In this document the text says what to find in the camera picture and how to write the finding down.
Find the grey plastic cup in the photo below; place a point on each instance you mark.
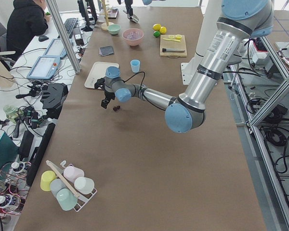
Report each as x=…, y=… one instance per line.
x=56, y=185

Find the blue paper cup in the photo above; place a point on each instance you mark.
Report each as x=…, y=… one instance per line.
x=135, y=65

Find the yellow plastic cup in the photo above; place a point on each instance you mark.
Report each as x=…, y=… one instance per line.
x=46, y=178

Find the yellow lemon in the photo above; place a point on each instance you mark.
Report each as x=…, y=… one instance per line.
x=163, y=30
x=156, y=27

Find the grey folded cloth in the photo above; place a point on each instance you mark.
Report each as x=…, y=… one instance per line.
x=106, y=50

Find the wine glass rack tray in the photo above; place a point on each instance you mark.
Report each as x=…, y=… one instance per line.
x=112, y=13

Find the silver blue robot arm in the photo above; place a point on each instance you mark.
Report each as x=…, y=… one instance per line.
x=145, y=2

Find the yellow lemon front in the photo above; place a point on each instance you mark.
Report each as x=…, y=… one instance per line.
x=163, y=30

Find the yellow lemon back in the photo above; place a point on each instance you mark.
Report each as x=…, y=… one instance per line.
x=156, y=27

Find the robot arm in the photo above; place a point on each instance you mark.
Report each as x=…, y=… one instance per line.
x=239, y=20

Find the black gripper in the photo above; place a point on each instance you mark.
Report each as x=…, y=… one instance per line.
x=128, y=5
x=108, y=94

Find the metal ice scoop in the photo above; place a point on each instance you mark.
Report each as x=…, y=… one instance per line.
x=133, y=18

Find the pink bowl of ice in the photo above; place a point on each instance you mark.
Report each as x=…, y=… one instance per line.
x=133, y=36

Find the pink plastic cup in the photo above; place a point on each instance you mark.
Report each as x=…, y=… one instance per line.
x=71, y=173

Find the teal plastic cup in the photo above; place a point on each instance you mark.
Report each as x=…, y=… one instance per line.
x=66, y=199

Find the pale green plastic cup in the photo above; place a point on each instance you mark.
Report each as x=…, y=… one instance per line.
x=84, y=185

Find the cream rabbit tray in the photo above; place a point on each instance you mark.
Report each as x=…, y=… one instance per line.
x=97, y=71

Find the steel muddler black tip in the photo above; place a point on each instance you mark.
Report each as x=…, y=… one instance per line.
x=172, y=50

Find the blue teach pendant tablet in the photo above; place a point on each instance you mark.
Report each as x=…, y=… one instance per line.
x=44, y=68

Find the mint green bowl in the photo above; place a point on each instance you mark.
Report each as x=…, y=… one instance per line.
x=114, y=29

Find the lemon slice near edge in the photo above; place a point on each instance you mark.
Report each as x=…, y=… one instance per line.
x=178, y=36

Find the wooden cup tree stand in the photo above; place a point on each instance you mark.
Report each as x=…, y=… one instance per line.
x=107, y=23

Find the yellow plastic knife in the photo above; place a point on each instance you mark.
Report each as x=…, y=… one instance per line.
x=170, y=39

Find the white wire cup rack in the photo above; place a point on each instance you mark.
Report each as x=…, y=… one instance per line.
x=83, y=199

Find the black keyboard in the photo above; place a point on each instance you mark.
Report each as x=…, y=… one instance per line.
x=69, y=25

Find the person in black hoodie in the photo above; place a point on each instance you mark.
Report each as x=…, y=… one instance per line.
x=27, y=20

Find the green lime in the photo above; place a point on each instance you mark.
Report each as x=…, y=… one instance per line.
x=156, y=34

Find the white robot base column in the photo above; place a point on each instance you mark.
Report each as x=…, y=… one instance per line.
x=207, y=33

